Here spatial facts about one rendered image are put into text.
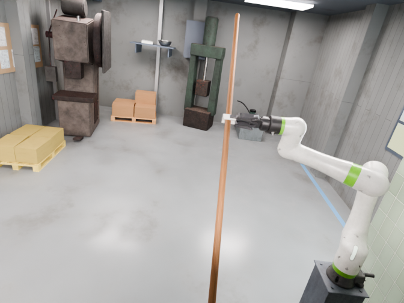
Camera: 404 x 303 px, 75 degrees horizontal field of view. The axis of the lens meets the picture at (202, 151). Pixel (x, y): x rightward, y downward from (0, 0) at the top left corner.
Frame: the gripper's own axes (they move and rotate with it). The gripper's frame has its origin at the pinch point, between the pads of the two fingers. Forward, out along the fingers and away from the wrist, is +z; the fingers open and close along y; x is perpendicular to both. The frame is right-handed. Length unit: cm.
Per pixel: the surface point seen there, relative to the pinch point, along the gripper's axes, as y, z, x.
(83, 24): 234, 250, 313
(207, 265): 205, -13, -62
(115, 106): 452, 234, 290
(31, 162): 285, 271, 59
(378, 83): 196, -254, 229
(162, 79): 483, 140, 418
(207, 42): 347, 26, 435
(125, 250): 208, 81, -57
